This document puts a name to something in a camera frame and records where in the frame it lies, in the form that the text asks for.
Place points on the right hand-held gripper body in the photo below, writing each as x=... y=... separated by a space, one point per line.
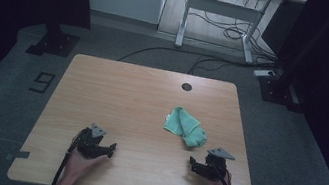
x=215 y=168

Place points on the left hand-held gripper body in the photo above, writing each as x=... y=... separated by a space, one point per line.
x=89 y=146

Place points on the green towel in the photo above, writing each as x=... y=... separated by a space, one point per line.
x=185 y=126

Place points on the person's left hand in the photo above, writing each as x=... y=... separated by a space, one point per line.
x=79 y=166

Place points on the black stand base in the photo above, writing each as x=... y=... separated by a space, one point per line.
x=54 y=43
x=279 y=91

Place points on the white power strip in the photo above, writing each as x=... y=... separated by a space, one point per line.
x=263 y=73

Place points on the white desk frame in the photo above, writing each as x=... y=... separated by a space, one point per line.
x=224 y=7

